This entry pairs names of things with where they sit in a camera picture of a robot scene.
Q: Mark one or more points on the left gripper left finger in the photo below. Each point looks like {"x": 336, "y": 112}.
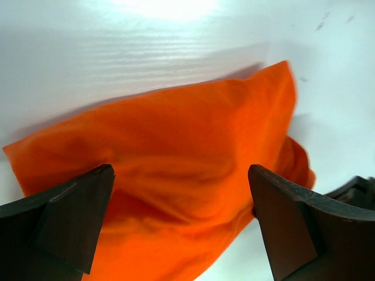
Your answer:
{"x": 53, "y": 235}

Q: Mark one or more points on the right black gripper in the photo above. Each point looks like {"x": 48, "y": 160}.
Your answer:
{"x": 358, "y": 192}

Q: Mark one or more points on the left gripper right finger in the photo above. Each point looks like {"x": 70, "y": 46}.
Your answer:
{"x": 309, "y": 236}

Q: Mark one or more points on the orange t shirt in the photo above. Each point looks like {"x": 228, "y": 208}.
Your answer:
{"x": 181, "y": 156}

